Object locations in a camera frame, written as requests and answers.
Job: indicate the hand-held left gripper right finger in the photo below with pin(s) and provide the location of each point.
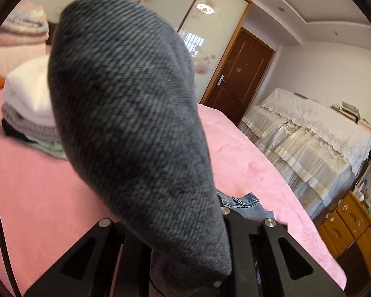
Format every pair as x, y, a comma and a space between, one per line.
238, 238

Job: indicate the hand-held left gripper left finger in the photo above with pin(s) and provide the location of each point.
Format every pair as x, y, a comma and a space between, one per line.
133, 253

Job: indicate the blue denim jacket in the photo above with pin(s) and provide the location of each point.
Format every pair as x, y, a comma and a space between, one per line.
126, 114

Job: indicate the pink bed sheet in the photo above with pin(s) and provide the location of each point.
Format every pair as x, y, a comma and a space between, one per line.
49, 191

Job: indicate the wooden drawer cabinet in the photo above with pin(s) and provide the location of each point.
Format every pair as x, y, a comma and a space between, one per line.
349, 229

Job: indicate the lace-covered furniture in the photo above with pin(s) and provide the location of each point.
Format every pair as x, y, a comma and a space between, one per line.
312, 136

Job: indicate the pale green folded garment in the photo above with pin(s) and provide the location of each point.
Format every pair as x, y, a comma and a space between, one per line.
52, 150

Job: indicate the grey folded garment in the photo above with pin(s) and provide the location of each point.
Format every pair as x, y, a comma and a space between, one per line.
27, 125

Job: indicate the brown wooden door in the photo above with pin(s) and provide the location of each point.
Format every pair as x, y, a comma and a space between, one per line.
235, 71

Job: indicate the pile of books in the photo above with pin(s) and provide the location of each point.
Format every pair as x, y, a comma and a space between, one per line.
354, 111

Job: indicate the black folded garment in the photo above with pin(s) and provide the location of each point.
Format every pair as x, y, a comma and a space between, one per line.
12, 130

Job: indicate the white folded garment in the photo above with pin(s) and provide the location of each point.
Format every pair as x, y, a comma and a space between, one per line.
27, 83

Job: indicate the floral sliding door wardrobe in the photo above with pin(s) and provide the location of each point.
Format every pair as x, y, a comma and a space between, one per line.
216, 15

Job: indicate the pink pillow with orange print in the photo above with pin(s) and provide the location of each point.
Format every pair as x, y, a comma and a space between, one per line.
9, 58

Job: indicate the striped folded quilt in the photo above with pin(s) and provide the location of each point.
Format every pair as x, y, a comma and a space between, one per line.
27, 21

